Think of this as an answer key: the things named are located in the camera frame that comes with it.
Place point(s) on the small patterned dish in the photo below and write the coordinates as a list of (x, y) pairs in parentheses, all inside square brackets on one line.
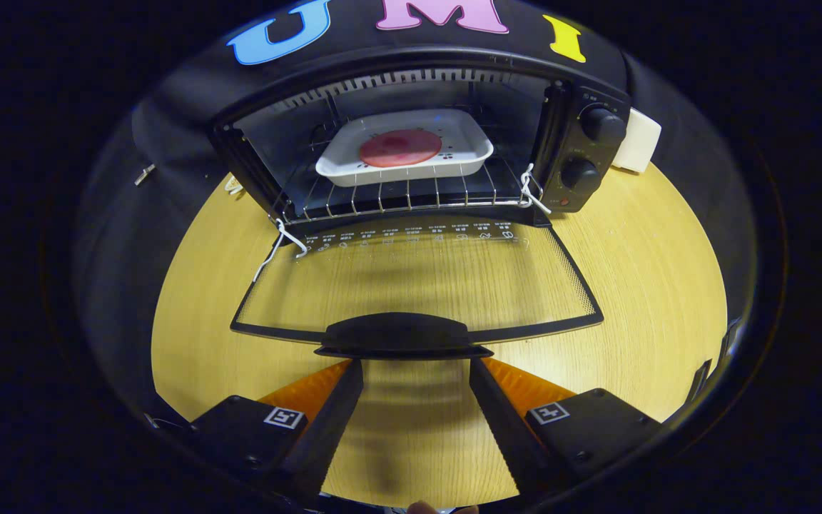
[(232, 187)]

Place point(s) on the white pop-up toaster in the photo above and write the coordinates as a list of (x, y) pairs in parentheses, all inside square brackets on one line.
[(639, 139)]

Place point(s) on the white square plate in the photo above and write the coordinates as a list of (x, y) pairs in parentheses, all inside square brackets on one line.
[(404, 175)]

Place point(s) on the black toaster oven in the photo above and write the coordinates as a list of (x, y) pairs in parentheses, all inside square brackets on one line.
[(582, 175)]

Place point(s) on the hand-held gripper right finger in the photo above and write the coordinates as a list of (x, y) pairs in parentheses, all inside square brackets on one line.
[(500, 428)]

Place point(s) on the silver clip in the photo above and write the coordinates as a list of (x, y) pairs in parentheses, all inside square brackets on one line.
[(144, 174)]

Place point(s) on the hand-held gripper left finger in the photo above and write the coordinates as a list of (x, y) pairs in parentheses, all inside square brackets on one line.
[(329, 428)]

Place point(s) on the pink ham slice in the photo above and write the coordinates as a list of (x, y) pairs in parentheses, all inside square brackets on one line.
[(400, 148)]

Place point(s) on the black backdrop cloth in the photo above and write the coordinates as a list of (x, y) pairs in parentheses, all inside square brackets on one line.
[(118, 214)]

